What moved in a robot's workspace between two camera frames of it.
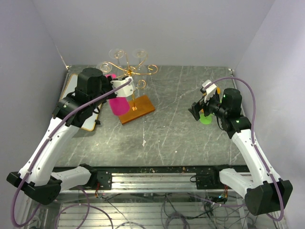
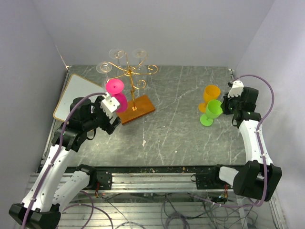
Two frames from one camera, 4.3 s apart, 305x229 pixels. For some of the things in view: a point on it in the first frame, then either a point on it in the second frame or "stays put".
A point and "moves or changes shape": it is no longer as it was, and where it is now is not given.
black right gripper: x=197 y=107 → x=224 y=105
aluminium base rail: x=154 y=180 stays put
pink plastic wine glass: x=120 y=106 moves or changes shape
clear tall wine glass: x=116 y=53 stays put
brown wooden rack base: x=138 y=107 stays put
